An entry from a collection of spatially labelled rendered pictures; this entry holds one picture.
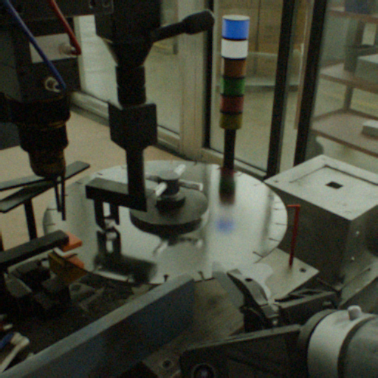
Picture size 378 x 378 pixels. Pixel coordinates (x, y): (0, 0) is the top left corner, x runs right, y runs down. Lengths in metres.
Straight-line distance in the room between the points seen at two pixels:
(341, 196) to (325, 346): 0.52
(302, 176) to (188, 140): 0.48
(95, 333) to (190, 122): 0.93
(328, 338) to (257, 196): 0.38
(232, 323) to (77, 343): 0.27
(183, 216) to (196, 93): 0.64
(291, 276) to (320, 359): 0.36
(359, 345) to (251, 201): 0.40
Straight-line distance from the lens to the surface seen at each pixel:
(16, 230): 1.08
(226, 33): 0.91
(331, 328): 0.41
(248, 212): 0.71
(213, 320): 0.68
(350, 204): 0.87
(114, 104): 0.57
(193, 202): 0.71
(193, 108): 1.30
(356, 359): 0.38
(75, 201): 0.75
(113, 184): 0.64
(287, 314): 0.49
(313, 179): 0.95
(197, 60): 1.26
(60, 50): 0.51
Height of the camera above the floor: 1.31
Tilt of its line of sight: 29 degrees down
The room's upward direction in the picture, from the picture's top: 3 degrees clockwise
